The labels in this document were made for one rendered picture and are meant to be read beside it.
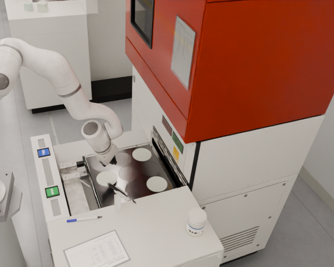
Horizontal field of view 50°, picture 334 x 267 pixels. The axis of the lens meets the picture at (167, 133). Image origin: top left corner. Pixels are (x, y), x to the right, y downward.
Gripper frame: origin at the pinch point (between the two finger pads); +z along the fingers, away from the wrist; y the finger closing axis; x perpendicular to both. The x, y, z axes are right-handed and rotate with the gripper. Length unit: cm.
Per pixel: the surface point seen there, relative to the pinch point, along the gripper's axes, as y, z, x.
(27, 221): 46, 86, -74
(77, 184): 17.3, 2.9, -10.1
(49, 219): 36.7, -14.9, -1.2
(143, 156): -13.5, 15.2, 5.6
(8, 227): 50, 11, -33
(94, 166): 5.3, 6.4, -10.1
